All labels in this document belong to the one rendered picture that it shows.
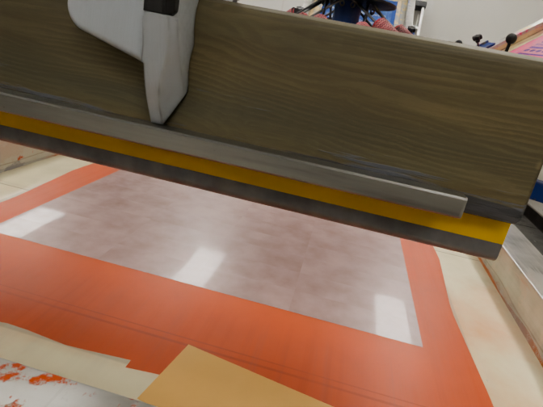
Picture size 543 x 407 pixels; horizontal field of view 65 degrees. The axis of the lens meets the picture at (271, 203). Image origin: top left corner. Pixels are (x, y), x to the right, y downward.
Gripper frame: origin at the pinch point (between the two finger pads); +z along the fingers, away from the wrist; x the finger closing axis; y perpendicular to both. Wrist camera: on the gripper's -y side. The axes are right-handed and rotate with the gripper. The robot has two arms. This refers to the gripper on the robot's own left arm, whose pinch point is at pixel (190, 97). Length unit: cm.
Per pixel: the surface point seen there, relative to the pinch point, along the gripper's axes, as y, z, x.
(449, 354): -19.1, 13.8, -3.6
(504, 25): -132, -60, -459
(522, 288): -25.7, 11.2, -11.7
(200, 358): -3.8, 13.8, 3.5
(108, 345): 1.4, 13.9, 4.5
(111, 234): 8.4, 13.9, -7.7
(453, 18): -85, -58, -459
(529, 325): -25.7, 12.7, -8.6
